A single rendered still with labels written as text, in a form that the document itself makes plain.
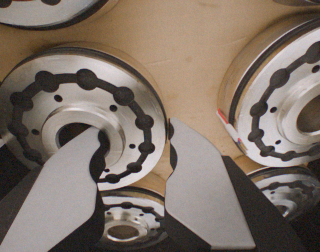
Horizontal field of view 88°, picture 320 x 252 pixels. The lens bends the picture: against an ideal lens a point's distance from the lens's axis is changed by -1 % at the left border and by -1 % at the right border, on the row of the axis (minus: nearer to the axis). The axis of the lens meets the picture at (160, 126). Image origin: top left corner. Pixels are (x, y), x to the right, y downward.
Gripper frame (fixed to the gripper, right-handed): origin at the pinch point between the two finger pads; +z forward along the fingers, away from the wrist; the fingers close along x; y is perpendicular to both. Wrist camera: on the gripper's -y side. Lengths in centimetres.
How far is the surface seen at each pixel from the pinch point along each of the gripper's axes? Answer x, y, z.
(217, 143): 6.8, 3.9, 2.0
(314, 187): 15.3, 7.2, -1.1
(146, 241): -0.4, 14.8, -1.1
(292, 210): 13.9, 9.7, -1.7
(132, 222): -1.3, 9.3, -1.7
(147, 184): 0.2, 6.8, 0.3
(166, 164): 2.1, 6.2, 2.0
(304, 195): 14.8, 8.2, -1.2
